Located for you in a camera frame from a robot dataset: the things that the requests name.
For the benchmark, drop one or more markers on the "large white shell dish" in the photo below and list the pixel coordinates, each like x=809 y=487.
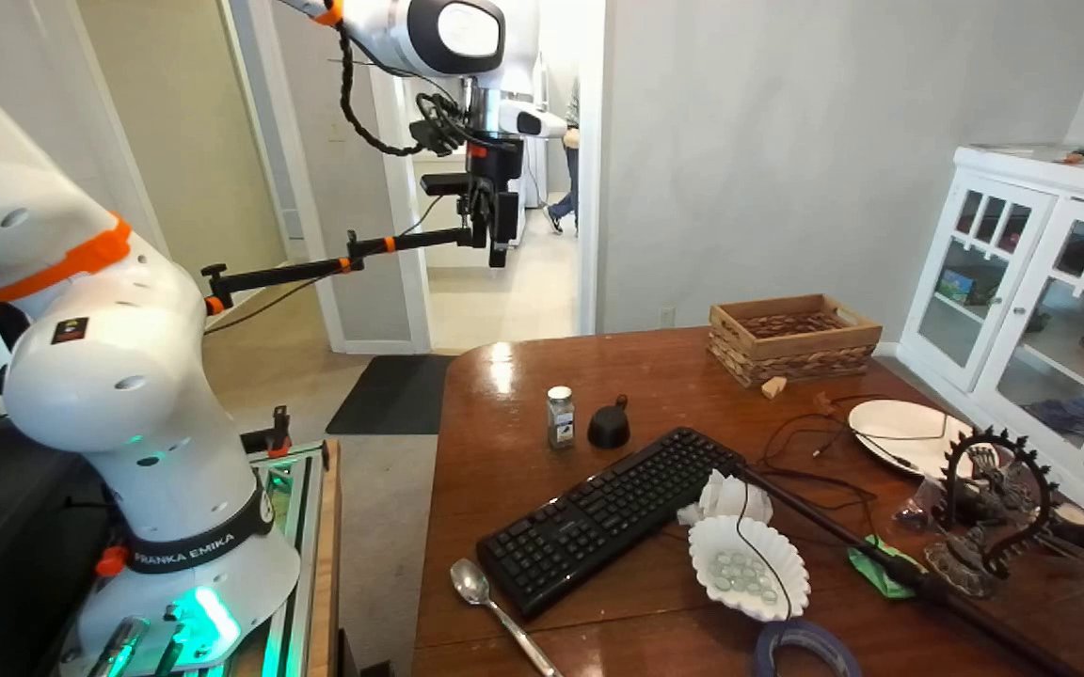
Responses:
x=749 y=568

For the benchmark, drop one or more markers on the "white plate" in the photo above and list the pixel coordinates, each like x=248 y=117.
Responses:
x=902 y=434

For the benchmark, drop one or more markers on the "white glass door cabinet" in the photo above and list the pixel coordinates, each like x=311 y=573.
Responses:
x=1045 y=326

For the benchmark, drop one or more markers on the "dark wooden board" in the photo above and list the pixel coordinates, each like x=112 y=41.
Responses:
x=1071 y=616

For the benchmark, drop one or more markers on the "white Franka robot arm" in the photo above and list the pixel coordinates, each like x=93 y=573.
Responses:
x=115 y=363

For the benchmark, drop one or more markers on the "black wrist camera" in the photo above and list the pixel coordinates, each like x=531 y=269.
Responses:
x=444 y=135

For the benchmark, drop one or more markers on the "glass spice shaker bottle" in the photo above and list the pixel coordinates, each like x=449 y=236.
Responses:
x=562 y=425

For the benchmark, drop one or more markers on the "small white shell dish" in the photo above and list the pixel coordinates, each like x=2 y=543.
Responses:
x=728 y=497

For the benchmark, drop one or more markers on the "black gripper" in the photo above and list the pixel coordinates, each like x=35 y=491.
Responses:
x=493 y=190

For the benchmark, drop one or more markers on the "robot stand with wooden edge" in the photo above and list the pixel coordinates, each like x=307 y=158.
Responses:
x=307 y=565

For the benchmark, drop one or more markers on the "metal spoon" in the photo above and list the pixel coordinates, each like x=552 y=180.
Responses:
x=470 y=585

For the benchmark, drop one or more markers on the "silver round bottle lid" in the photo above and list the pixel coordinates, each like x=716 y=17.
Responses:
x=562 y=393

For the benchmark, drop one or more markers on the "black stereo camera bar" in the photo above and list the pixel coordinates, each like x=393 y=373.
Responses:
x=444 y=187

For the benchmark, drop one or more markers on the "small round dark container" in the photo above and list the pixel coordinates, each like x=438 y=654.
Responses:
x=1073 y=524

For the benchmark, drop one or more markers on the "black floor mat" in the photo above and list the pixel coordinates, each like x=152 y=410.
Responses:
x=393 y=397

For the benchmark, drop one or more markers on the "small light wood piece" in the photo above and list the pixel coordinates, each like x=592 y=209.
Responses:
x=774 y=385

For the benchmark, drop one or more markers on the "black pole with orange clamps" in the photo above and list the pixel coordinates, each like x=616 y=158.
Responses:
x=316 y=269

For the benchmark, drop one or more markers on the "black box beside robot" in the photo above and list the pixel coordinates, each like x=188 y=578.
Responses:
x=2 y=552

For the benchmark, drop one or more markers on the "woven wooden basket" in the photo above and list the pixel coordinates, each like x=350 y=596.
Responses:
x=792 y=339

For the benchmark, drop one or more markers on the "black computer keyboard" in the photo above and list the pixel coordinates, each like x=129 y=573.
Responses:
x=602 y=513

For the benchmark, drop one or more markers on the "green flat object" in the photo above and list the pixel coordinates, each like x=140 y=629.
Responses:
x=876 y=568

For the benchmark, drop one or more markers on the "person in blue jeans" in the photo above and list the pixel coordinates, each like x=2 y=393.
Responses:
x=565 y=190

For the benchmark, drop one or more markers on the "small black red clamp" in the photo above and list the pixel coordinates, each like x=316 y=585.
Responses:
x=280 y=434

